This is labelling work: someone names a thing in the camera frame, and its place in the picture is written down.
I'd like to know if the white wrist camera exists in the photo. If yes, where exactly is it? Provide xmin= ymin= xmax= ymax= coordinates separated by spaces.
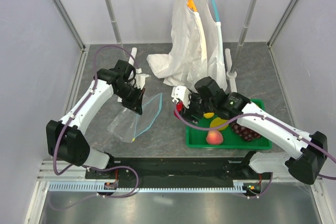
xmin=129 ymin=68 xmax=151 ymax=89
xmin=171 ymin=86 xmax=192 ymax=109

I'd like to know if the white garment on teal hanger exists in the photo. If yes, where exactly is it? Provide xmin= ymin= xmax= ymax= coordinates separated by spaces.
xmin=193 ymin=0 xmax=228 ymax=90

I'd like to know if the light blue cable duct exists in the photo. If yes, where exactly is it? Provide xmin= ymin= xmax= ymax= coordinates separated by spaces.
xmin=48 ymin=181 xmax=246 ymax=193

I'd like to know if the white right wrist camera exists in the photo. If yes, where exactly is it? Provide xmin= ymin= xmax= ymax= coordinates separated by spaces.
xmin=171 ymin=86 xmax=192 ymax=109

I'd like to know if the purple grape bunch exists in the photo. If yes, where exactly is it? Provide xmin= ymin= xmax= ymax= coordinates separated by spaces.
xmin=230 ymin=122 xmax=261 ymax=142

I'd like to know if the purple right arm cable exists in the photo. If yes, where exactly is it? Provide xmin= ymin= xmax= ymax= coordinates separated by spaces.
xmin=172 ymin=98 xmax=336 ymax=200

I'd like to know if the peach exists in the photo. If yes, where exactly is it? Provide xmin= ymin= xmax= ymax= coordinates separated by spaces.
xmin=206 ymin=130 xmax=224 ymax=145

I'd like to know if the yellow lemon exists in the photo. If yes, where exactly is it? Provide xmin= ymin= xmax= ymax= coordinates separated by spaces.
xmin=203 ymin=112 xmax=215 ymax=119

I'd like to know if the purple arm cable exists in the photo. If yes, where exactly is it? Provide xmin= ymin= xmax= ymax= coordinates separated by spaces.
xmin=48 ymin=45 xmax=140 ymax=211
xmin=172 ymin=98 xmax=336 ymax=200

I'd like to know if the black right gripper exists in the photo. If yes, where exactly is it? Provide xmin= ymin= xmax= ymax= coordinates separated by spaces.
xmin=178 ymin=89 xmax=215 ymax=125

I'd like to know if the white garment on orange hanger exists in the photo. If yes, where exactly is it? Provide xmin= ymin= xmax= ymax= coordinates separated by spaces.
xmin=147 ymin=0 xmax=208 ymax=90

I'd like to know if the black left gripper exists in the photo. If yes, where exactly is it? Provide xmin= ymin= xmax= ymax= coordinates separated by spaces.
xmin=115 ymin=83 xmax=145 ymax=115

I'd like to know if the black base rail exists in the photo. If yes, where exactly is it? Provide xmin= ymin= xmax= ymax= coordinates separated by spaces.
xmin=85 ymin=157 xmax=271 ymax=198

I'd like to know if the red apple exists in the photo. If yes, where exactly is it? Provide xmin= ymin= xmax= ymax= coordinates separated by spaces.
xmin=174 ymin=102 xmax=183 ymax=117

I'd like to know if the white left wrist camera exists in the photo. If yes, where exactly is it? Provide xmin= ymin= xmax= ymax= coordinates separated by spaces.
xmin=129 ymin=68 xmax=151 ymax=89

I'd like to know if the clear zip top bag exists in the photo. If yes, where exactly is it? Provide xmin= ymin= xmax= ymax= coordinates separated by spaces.
xmin=107 ymin=93 xmax=163 ymax=143

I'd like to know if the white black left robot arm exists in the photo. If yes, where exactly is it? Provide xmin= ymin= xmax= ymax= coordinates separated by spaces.
xmin=46 ymin=60 xmax=149 ymax=178

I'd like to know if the green plastic tray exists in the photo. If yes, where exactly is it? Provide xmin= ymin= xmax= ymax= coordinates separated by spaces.
xmin=185 ymin=99 xmax=272 ymax=149

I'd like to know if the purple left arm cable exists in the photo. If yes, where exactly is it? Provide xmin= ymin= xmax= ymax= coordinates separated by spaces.
xmin=48 ymin=45 xmax=140 ymax=211

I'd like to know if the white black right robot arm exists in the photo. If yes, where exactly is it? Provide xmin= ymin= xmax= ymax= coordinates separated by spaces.
xmin=171 ymin=77 xmax=334 ymax=185

